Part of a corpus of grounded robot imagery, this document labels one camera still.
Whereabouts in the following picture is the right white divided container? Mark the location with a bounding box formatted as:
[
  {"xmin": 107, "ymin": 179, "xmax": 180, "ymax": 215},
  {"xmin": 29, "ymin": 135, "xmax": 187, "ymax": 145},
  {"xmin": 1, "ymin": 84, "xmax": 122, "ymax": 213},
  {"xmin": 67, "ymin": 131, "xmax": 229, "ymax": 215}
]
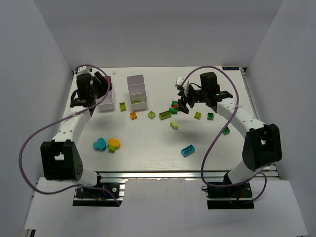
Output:
[{"xmin": 127, "ymin": 75, "xmax": 148, "ymax": 111}]

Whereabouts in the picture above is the blue heart lego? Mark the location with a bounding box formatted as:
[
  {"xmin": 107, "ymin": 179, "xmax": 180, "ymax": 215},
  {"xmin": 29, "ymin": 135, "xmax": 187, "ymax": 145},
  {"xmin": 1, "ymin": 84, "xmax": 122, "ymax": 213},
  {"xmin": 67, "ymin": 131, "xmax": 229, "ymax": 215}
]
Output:
[{"xmin": 93, "ymin": 138, "xmax": 107, "ymax": 151}]

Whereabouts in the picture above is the yellow heart lego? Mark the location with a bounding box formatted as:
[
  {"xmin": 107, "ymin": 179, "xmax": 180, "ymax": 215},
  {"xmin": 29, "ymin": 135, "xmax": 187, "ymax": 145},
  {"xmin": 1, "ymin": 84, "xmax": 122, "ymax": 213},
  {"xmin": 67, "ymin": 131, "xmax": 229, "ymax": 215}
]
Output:
[{"xmin": 108, "ymin": 138, "xmax": 120, "ymax": 153}]

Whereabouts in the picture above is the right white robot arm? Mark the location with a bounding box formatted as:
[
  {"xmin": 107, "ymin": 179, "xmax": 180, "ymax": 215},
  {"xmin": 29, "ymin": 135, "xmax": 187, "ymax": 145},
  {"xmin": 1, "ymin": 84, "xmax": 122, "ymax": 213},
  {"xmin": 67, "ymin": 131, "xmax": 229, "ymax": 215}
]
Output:
[{"xmin": 175, "ymin": 72, "xmax": 282, "ymax": 187}]

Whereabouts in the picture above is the green lego brick middle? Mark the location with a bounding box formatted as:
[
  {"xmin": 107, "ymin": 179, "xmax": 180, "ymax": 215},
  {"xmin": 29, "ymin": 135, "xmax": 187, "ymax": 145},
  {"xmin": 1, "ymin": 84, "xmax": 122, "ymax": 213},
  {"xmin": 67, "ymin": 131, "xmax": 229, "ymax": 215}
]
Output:
[{"xmin": 207, "ymin": 113, "xmax": 214, "ymax": 120}]

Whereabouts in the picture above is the white divided container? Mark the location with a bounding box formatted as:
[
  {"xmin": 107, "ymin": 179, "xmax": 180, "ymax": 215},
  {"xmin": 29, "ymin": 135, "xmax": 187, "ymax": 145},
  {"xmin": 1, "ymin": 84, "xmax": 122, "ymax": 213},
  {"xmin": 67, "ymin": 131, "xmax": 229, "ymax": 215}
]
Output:
[
  {"xmin": 97, "ymin": 76, "xmax": 115, "ymax": 112},
  {"xmin": 127, "ymin": 75, "xmax": 148, "ymax": 111}
]

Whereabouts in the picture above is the dark green lego brick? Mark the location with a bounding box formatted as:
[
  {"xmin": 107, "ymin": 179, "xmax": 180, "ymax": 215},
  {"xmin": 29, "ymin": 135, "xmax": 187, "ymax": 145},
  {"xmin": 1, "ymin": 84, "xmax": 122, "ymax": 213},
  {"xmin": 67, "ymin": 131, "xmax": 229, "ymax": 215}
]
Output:
[{"xmin": 169, "ymin": 108, "xmax": 178, "ymax": 115}]

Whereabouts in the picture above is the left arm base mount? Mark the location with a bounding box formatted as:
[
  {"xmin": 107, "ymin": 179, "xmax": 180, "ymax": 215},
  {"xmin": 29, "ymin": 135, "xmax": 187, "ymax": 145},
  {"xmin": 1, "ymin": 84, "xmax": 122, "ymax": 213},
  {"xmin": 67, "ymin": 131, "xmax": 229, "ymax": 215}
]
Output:
[{"xmin": 73, "ymin": 173, "xmax": 126, "ymax": 207}]

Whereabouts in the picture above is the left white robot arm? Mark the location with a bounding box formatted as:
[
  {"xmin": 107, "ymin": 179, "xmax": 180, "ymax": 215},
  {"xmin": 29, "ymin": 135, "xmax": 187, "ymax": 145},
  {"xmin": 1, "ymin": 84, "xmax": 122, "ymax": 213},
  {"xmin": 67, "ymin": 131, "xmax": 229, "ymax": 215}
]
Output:
[{"xmin": 40, "ymin": 71, "xmax": 112, "ymax": 187}]

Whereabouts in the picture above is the left white divided container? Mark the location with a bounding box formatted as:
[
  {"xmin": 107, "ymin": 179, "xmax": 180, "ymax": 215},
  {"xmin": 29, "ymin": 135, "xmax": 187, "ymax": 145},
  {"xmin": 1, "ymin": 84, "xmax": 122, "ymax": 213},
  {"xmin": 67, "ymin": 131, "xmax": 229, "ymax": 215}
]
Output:
[{"xmin": 97, "ymin": 76, "xmax": 115, "ymax": 112}]

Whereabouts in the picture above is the lime 2x3 lego brick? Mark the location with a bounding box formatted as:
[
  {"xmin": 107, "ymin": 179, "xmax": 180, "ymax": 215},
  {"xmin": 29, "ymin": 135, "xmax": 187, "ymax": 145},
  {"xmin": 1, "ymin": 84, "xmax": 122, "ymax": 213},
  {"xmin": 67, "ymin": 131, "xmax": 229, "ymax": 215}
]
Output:
[{"xmin": 159, "ymin": 111, "xmax": 172, "ymax": 120}]

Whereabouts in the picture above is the blue 2x3 lego brick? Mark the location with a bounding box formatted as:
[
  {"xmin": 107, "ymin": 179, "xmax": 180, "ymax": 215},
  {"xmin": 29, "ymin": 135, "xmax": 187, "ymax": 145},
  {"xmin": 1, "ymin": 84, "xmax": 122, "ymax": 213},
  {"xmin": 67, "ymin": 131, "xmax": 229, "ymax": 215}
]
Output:
[{"xmin": 181, "ymin": 145, "xmax": 195, "ymax": 157}]

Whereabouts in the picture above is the pale green lego piece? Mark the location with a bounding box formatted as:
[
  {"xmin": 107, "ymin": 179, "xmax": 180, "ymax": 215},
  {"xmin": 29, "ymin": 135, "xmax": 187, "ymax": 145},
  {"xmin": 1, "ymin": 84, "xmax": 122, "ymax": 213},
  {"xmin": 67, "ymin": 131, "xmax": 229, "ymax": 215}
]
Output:
[{"xmin": 170, "ymin": 120, "xmax": 179, "ymax": 130}]

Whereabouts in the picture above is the green lego lower right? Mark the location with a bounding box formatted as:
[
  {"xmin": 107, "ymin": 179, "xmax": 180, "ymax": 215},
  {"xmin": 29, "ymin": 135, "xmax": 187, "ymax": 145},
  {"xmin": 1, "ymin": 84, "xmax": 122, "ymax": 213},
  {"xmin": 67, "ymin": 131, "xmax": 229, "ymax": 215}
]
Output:
[{"xmin": 223, "ymin": 127, "xmax": 230, "ymax": 135}]

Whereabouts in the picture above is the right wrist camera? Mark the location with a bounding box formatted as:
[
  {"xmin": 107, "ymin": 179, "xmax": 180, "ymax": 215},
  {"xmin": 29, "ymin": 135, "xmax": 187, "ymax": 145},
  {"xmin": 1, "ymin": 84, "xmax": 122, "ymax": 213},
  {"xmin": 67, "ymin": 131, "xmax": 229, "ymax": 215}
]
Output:
[{"xmin": 175, "ymin": 77, "xmax": 189, "ymax": 92}]

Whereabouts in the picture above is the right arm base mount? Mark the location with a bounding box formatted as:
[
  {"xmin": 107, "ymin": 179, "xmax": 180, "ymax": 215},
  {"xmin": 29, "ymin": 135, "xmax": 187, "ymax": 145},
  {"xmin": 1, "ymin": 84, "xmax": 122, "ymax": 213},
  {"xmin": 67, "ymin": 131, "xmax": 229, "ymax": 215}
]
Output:
[{"xmin": 201, "ymin": 183, "xmax": 254, "ymax": 210}]

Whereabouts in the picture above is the lime lego brick right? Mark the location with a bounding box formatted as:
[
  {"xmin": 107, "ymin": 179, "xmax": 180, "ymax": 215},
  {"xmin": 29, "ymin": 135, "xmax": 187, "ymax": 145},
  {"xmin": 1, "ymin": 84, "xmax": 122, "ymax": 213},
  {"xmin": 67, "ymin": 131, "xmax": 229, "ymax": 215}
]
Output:
[{"xmin": 194, "ymin": 112, "xmax": 201, "ymax": 119}]

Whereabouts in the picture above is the orange small lego brick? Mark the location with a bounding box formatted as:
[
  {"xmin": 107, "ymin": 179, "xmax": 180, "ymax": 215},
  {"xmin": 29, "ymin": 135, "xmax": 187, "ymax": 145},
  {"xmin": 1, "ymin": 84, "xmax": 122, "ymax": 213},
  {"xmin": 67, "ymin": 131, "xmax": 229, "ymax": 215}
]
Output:
[{"xmin": 130, "ymin": 112, "xmax": 137, "ymax": 120}]

